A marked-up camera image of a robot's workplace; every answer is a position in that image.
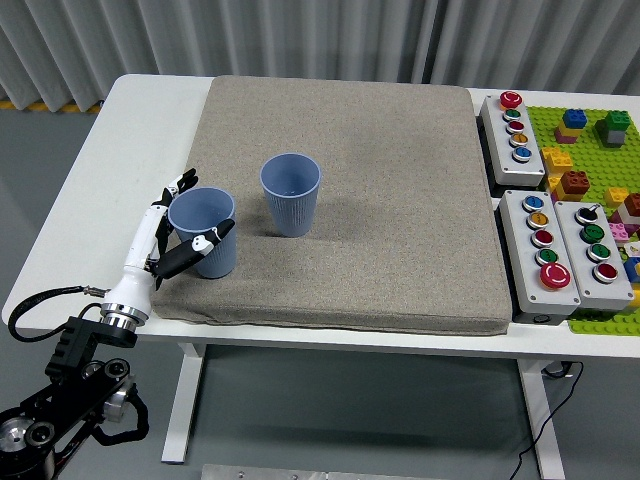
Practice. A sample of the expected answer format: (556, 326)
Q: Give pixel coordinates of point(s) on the white table leg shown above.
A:
(545, 425)
(182, 400)

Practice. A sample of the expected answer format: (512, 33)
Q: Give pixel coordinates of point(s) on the blue ribbed plastic cup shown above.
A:
(292, 215)
(200, 210)

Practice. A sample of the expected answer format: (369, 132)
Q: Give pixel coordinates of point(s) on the yellow toy brick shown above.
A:
(566, 132)
(616, 197)
(554, 184)
(556, 159)

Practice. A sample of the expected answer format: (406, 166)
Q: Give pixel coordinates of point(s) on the grey box black knob switch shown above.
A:
(585, 275)

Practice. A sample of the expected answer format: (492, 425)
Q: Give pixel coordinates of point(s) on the blue toy brick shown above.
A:
(633, 270)
(575, 119)

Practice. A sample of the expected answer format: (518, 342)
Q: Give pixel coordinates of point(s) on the brown toy brick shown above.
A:
(633, 204)
(575, 182)

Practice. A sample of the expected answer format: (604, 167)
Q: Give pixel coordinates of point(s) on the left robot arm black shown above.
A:
(75, 345)

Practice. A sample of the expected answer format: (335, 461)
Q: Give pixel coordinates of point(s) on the grey-brown fabric mat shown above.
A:
(375, 200)

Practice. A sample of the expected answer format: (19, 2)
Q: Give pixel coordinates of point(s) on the pink toy brick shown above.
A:
(619, 233)

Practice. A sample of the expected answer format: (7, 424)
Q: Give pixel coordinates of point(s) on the grey toy brick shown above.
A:
(616, 138)

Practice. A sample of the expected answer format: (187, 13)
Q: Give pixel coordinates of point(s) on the yellow black floor tape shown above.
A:
(85, 107)

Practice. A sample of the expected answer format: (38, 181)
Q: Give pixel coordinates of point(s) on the grey five-button control box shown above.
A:
(501, 145)

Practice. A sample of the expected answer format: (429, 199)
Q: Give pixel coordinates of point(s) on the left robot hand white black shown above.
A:
(140, 245)

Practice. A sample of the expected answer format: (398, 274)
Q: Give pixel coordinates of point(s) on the green toy brick baseplate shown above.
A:
(590, 155)

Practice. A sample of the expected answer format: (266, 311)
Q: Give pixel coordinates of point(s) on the grey pleated curtain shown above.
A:
(300, 35)

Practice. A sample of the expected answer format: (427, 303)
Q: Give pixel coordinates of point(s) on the green toy brick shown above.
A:
(614, 121)

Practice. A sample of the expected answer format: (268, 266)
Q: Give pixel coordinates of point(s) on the grey box large red button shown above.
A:
(520, 260)

